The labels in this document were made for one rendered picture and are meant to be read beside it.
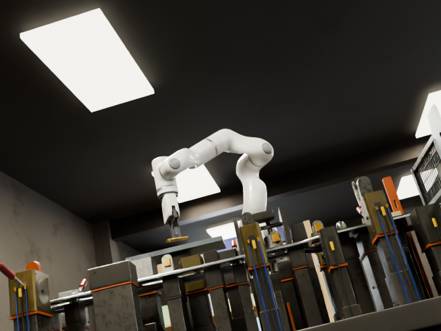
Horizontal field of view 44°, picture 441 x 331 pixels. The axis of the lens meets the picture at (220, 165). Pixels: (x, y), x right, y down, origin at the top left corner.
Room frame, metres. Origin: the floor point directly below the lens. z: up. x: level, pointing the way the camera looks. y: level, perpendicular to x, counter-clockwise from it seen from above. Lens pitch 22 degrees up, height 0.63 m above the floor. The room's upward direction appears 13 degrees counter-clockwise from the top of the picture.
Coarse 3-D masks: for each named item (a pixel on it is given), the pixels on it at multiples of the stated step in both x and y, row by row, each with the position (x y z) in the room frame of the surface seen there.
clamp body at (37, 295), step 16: (32, 272) 1.47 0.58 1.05; (16, 288) 1.47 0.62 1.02; (32, 288) 1.47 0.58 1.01; (48, 288) 1.56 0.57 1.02; (16, 304) 1.47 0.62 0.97; (32, 304) 1.47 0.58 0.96; (48, 304) 1.55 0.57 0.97; (16, 320) 1.48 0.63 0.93; (32, 320) 1.48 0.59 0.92; (48, 320) 1.56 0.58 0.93
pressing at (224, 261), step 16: (400, 224) 1.70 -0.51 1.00; (304, 240) 1.59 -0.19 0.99; (240, 256) 1.60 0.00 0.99; (272, 256) 1.74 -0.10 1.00; (176, 272) 1.61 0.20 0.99; (192, 272) 1.68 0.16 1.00; (224, 272) 1.79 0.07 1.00; (144, 288) 1.77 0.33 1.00; (160, 288) 1.79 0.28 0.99; (64, 304) 1.72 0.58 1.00
